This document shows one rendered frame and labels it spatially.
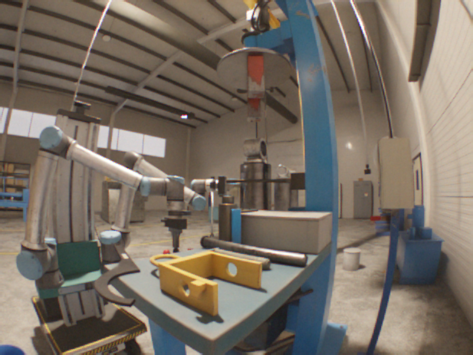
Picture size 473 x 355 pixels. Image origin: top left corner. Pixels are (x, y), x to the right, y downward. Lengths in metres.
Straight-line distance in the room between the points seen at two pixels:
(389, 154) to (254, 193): 0.86
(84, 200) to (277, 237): 1.24
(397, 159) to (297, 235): 0.80
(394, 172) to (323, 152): 0.44
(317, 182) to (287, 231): 0.46
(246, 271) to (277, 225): 0.35
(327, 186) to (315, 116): 0.39
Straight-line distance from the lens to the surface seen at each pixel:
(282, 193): 2.70
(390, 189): 1.31
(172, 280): 0.44
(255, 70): 1.44
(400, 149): 1.34
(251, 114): 1.70
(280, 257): 0.64
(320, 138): 1.20
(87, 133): 1.64
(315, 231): 0.75
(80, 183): 1.59
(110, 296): 0.44
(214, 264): 0.54
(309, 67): 1.39
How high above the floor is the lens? 1.27
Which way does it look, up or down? 5 degrees up
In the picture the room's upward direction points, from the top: straight up
